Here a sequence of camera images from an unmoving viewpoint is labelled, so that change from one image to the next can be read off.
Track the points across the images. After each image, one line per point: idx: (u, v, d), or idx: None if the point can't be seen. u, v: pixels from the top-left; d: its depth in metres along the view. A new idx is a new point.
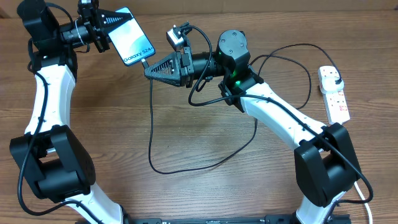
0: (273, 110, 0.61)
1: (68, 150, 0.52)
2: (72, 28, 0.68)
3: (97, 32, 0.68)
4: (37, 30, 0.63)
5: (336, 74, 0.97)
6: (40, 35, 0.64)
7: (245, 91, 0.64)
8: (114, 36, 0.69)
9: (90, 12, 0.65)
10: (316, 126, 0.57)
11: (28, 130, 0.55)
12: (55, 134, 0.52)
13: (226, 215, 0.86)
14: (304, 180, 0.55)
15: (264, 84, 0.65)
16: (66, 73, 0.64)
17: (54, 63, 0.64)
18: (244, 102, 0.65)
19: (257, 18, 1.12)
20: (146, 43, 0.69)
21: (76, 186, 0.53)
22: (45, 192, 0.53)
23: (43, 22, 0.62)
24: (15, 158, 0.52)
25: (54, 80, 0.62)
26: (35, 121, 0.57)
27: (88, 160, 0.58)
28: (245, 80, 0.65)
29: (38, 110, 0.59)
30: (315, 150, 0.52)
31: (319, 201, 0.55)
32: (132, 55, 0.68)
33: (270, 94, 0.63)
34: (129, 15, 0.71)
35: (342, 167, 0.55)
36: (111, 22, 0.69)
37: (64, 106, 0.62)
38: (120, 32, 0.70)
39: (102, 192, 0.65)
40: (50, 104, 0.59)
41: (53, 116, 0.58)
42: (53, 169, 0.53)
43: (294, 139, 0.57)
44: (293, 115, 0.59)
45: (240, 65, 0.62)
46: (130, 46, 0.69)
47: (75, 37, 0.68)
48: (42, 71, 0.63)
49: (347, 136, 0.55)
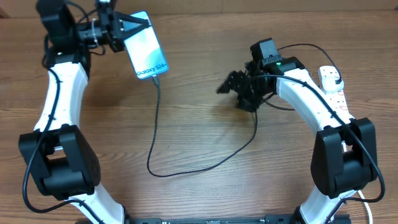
0: (306, 94, 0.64)
1: (75, 149, 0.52)
2: (88, 28, 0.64)
3: (114, 39, 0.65)
4: (54, 27, 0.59)
5: (336, 74, 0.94)
6: (55, 32, 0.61)
7: (283, 71, 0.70)
8: (129, 43, 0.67)
9: (108, 17, 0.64)
10: (344, 117, 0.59)
11: (37, 127, 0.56)
12: (63, 134, 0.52)
13: (226, 214, 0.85)
14: (319, 165, 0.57)
15: (304, 70, 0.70)
16: (79, 72, 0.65)
17: (68, 61, 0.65)
18: (279, 83, 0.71)
19: (257, 18, 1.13)
20: (161, 58, 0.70)
21: (80, 186, 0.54)
22: (50, 189, 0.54)
23: (60, 20, 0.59)
24: (23, 154, 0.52)
25: (66, 78, 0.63)
26: (45, 118, 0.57)
27: (94, 160, 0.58)
28: (285, 64, 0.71)
29: (49, 107, 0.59)
30: (337, 137, 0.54)
31: (327, 189, 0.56)
32: (145, 69, 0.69)
33: (307, 79, 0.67)
34: (146, 22, 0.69)
35: (360, 163, 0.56)
36: (129, 29, 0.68)
37: (74, 106, 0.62)
38: (136, 40, 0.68)
39: (106, 192, 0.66)
40: (60, 102, 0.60)
41: (63, 114, 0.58)
42: (58, 167, 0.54)
43: (320, 122, 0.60)
44: (326, 102, 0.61)
45: (268, 58, 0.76)
46: (146, 59, 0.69)
47: (90, 38, 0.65)
48: (55, 69, 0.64)
49: (373, 133, 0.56)
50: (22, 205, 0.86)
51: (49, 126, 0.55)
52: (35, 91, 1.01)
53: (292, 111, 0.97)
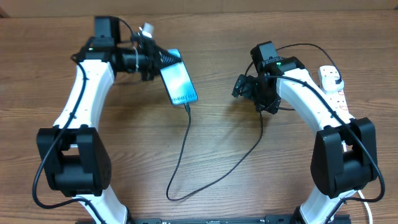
0: (306, 94, 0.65)
1: (89, 151, 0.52)
2: (132, 51, 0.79)
3: (152, 63, 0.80)
4: (102, 28, 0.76)
5: (336, 74, 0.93)
6: (102, 33, 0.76)
7: (283, 71, 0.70)
8: (165, 76, 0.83)
9: (154, 48, 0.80)
10: (345, 117, 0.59)
11: (57, 123, 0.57)
12: (82, 134, 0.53)
13: (226, 215, 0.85)
14: (319, 165, 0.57)
15: (304, 70, 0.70)
16: (106, 71, 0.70)
17: (97, 59, 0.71)
18: (278, 83, 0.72)
19: (257, 18, 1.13)
20: (191, 88, 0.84)
21: (89, 186, 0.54)
22: (59, 186, 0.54)
23: (110, 22, 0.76)
24: (40, 147, 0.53)
25: (92, 76, 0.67)
26: (66, 116, 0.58)
27: (107, 163, 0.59)
28: (285, 64, 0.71)
29: (71, 105, 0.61)
30: (338, 137, 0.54)
31: (327, 189, 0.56)
32: (179, 96, 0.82)
33: (308, 79, 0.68)
34: (180, 58, 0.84)
35: (360, 163, 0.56)
36: (166, 60, 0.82)
37: (96, 106, 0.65)
38: (171, 72, 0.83)
39: (112, 193, 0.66)
40: (83, 102, 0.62)
41: (84, 114, 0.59)
42: (71, 165, 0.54)
43: (320, 122, 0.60)
44: (326, 102, 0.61)
45: (269, 59, 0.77)
46: (179, 89, 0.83)
47: (132, 60, 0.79)
48: (84, 65, 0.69)
49: (373, 132, 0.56)
50: (22, 205, 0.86)
51: (69, 124, 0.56)
52: (35, 91, 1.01)
53: (292, 111, 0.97)
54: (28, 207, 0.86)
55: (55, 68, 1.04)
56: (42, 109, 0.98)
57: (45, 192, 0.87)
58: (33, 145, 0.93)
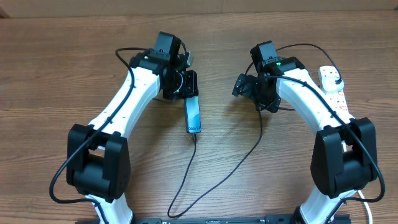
0: (306, 94, 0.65)
1: (114, 158, 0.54)
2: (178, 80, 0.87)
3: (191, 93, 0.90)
4: (165, 42, 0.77)
5: (336, 74, 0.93)
6: (163, 47, 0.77)
7: (283, 72, 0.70)
8: (188, 106, 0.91)
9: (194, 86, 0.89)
10: (344, 117, 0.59)
11: (92, 123, 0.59)
12: (113, 140, 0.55)
13: (226, 215, 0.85)
14: (319, 165, 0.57)
15: (304, 70, 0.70)
16: (153, 84, 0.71)
17: (149, 69, 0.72)
18: (278, 83, 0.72)
19: (257, 18, 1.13)
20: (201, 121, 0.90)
21: (102, 191, 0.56)
22: (76, 183, 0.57)
23: (174, 40, 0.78)
24: (70, 140, 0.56)
25: (140, 84, 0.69)
26: (103, 118, 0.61)
27: (126, 173, 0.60)
28: (285, 64, 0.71)
29: (111, 109, 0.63)
30: (337, 137, 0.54)
31: (327, 189, 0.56)
32: (193, 126, 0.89)
33: (307, 79, 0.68)
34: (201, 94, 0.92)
35: (360, 163, 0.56)
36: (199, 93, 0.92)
37: (133, 116, 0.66)
38: (191, 104, 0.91)
39: (122, 199, 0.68)
40: (122, 109, 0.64)
41: (121, 121, 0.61)
42: (92, 167, 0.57)
43: (320, 122, 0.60)
44: (326, 102, 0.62)
45: (269, 59, 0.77)
46: (193, 119, 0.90)
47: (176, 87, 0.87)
48: (135, 71, 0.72)
49: (373, 132, 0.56)
50: (22, 205, 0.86)
51: (104, 128, 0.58)
52: (36, 91, 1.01)
53: (292, 111, 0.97)
54: (28, 207, 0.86)
55: (55, 68, 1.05)
56: (42, 109, 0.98)
57: (45, 192, 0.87)
58: (32, 145, 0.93)
